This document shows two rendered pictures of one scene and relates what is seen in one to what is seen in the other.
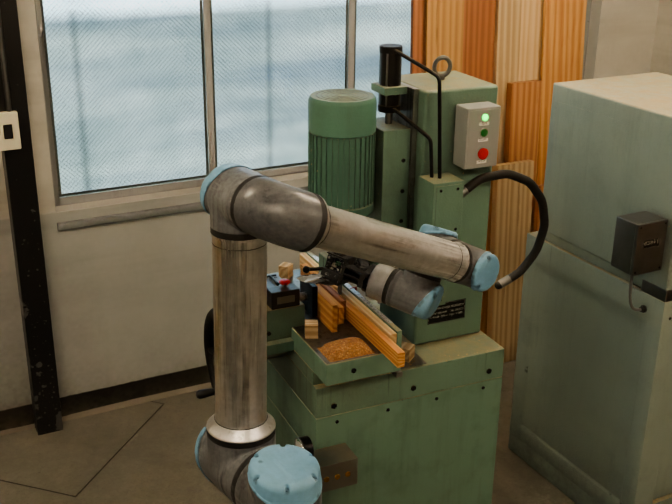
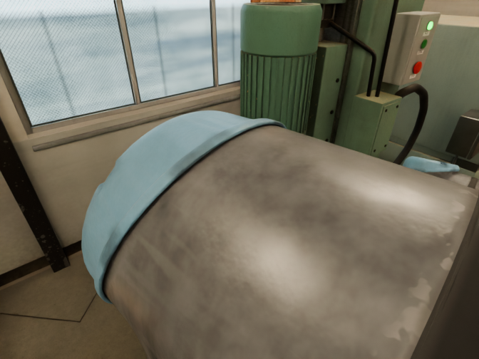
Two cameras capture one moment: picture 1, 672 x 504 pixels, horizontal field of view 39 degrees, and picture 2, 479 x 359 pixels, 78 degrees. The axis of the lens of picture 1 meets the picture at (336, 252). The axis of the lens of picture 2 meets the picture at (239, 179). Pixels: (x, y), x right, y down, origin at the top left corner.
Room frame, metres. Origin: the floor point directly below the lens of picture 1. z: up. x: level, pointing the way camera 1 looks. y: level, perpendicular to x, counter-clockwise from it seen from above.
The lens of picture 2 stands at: (1.71, 0.22, 1.53)
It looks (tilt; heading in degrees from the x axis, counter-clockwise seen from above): 33 degrees down; 349
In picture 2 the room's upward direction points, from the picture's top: straight up
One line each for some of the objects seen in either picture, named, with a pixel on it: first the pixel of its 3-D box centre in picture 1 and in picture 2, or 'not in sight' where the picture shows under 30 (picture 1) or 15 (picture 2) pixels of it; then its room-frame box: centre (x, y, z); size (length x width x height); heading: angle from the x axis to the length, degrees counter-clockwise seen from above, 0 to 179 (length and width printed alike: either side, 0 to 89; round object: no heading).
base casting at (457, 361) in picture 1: (377, 347); not in sight; (2.46, -0.12, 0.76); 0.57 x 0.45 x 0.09; 115
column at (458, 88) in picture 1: (434, 207); (338, 122); (2.54, -0.28, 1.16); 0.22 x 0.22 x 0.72; 25
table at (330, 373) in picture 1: (301, 323); not in sight; (2.38, 0.09, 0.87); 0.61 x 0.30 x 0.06; 25
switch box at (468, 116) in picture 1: (476, 135); (408, 48); (2.42, -0.36, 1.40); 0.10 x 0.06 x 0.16; 115
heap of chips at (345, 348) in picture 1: (345, 345); not in sight; (2.17, -0.03, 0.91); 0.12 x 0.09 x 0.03; 115
